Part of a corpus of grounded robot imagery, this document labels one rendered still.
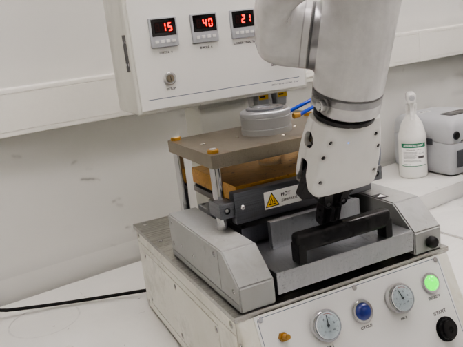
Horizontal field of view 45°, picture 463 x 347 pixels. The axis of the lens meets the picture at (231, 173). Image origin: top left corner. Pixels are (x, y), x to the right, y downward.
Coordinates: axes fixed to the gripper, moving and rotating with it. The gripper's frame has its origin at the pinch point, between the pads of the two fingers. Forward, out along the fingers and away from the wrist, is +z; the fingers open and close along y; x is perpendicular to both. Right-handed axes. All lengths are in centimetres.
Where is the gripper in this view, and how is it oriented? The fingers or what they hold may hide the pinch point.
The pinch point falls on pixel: (328, 213)
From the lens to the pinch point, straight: 78.2
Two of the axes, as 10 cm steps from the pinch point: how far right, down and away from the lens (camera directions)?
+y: 9.0, -2.0, 3.9
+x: -4.4, -4.9, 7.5
